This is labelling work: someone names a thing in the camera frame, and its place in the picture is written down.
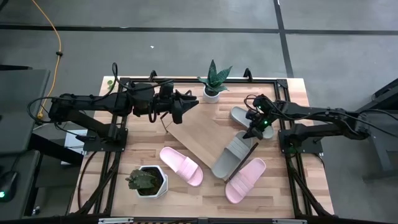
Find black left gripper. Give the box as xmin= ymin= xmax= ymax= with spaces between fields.
xmin=154 ymin=81 xmax=200 ymax=118

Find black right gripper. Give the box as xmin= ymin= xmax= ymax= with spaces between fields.
xmin=243 ymin=95 xmax=275 ymax=141

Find grey slide sandal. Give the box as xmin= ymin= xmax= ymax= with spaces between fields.
xmin=211 ymin=130 xmax=253 ymax=180
xmin=229 ymin=106 xmax=275 ymax=140

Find wooden shelf with black frame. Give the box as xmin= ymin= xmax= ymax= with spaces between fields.
xmin=160 ymin=90 xmax=259 ymax=184

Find pink slide sandal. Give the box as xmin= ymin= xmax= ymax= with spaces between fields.
xmin=224 ymin=157 xmax=267 ymax=205
xmin=159 ymin=146 xmax=204 ymax=187

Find snake plant in white pot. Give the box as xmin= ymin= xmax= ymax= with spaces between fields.
xmin=197 ymin=59 xmax=233 ymax=104

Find cactus in white hexagonal pot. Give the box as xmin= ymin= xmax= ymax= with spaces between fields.
xmin=125 ymin=165 xmax=169 ymax=199

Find grey metal stand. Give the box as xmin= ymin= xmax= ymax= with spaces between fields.
xmin=354 ymin=77 xmax=398 ymax=181

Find black desk beam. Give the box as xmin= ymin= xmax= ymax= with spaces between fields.
xmin=29 ymin=133 xmax=84 ymax=166

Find dark grey desk panel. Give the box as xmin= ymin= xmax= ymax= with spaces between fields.
xmin=0 ymin=68 xmax=50 ymax=156

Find dark grey desk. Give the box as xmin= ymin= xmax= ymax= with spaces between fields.
xmin=0 ymin=149 xmax=41 ymax=222

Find black computer mouse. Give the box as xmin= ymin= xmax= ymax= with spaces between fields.
xmin=0 ymin=170 xmax=19 ymax=203

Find black aluminium table frame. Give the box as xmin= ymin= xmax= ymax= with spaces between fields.
xmin=67 ymin=77 xmax=336 ymax=218

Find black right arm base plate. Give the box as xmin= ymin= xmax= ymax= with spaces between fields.
xmin=278 ymin=129 xmax=324 ymax=155

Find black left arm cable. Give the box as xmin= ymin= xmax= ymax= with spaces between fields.
xmin=26 ymin=62 xmax=175 ymax=125

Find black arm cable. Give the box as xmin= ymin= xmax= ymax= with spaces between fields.
xmin=244 ymin=94 xmax=398 ymax=139
xmin=26 ymin=62 xmax=175 ymax=125

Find silver metal bracket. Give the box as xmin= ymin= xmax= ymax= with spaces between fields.
xmin=272 ymin=218 xmax=308 ymax=224
xmin=98 ymin=217 xmax=134 ymax=224

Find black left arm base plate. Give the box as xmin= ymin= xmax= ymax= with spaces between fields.
xmin=83 ymin=128 xmax=129 ymax=152

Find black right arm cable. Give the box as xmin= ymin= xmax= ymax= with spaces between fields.
xmin=244 ymin=94 xmax=398 ymax=139

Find yellow cable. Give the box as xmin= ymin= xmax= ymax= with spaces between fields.
xmin=30 ymin=0 xmax=62 ymax=119

